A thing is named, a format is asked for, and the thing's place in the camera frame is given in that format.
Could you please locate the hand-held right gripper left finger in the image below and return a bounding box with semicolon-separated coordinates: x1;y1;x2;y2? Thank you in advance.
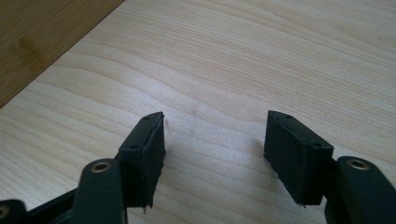
118;111;166;209

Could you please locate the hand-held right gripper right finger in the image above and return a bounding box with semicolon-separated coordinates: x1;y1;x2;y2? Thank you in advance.
263;109;334;207

